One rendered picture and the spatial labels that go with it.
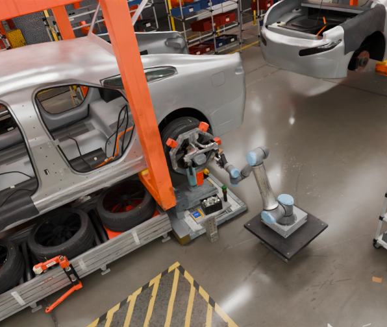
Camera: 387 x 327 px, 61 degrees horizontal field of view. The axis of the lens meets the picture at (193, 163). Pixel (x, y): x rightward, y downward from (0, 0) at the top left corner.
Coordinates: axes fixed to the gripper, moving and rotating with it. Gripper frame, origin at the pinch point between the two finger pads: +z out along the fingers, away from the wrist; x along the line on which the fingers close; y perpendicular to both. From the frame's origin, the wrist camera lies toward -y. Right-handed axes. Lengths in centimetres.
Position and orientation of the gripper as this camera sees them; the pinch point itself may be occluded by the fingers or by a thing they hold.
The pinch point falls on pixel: (216, 156)
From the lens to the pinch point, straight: 365.7
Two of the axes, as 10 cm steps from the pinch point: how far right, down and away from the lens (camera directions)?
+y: 1.5, 7.9, 5.9
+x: 8.6, -4.0, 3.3
